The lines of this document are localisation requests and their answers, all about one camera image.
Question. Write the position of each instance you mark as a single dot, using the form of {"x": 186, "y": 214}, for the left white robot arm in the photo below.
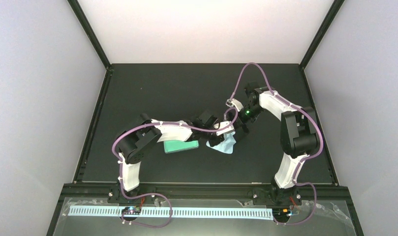
{"x": 132, "y": 145}

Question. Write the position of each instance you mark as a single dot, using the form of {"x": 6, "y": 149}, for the left small circuit board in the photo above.
{"x": 131, "y": 210}

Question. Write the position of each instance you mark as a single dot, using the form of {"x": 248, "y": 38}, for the black front frame rail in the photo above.
{"x": 196, "y": 191}

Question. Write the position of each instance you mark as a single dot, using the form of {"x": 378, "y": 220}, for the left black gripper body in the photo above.
{"x": 213, "y": 144}

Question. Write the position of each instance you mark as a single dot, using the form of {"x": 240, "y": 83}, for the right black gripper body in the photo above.
{"x": 241, "y": 129}

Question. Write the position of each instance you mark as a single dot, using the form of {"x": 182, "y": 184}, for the right black frame post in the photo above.
{"x": 326, "y": 23}

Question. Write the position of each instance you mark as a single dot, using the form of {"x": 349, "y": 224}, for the black frame post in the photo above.
{"x": 85, "y": 24}
{"x": 326, "y": 23}

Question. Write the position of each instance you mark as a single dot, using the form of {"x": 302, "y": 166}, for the blue-grey glasses case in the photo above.
{"x": 177, "y": 146}

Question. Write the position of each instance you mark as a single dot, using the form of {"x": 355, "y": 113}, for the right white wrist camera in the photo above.
{"x": 234, "y": 103}

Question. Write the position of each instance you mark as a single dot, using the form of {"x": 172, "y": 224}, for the right small circuit board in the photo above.
{"x": 284, "y": 212}

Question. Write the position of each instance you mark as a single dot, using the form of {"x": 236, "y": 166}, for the small circuit board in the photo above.
{"x": 131, "y": 210}
{"x": 284, "y": 212}

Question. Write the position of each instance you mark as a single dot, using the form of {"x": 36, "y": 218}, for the left black frame post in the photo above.
{"x": 85, "y": 24}

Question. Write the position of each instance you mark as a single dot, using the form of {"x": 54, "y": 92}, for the white slotted cable duct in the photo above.
{"x": 175, "y": 212}

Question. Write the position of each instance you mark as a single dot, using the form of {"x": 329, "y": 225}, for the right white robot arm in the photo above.
{"x": 299, "y": 133}

